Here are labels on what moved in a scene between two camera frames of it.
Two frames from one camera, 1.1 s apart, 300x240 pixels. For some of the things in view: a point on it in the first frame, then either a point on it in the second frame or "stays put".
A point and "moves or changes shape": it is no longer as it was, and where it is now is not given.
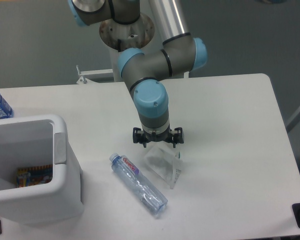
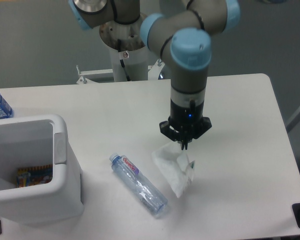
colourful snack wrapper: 34,175 stays put
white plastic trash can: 29,141 stays put
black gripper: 158,134 -> 186,122
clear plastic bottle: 153,201 stays put
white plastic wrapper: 165,165 moves or changes shape
